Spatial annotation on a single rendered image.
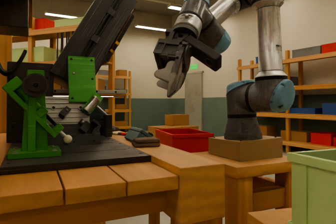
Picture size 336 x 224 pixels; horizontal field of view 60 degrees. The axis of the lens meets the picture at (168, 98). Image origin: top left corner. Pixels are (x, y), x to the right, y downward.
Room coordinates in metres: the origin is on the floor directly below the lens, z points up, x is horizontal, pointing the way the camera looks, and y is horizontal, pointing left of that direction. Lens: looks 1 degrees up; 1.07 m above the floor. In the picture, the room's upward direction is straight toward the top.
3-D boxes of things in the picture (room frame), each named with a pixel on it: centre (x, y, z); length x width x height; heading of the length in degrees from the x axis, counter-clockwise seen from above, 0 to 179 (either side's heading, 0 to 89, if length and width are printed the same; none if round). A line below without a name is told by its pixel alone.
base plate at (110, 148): (1.34, 0.48, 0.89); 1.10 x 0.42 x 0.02; 25
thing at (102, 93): (1.45, 0.42, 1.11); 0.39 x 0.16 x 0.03; 115
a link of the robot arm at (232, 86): (1.19, -0.30, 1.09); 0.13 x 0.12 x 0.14; 40
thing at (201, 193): (1.46, 0.22, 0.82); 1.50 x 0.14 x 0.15; 25
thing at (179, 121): (7.87, -0.14, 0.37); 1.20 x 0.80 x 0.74; 127
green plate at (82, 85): (1.30, 0.39, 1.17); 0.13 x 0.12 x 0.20; 25
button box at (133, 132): (1.29, 0.13, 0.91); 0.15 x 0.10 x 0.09; 25
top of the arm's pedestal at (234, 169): (1.19, -0.31, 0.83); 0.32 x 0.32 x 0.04; 25
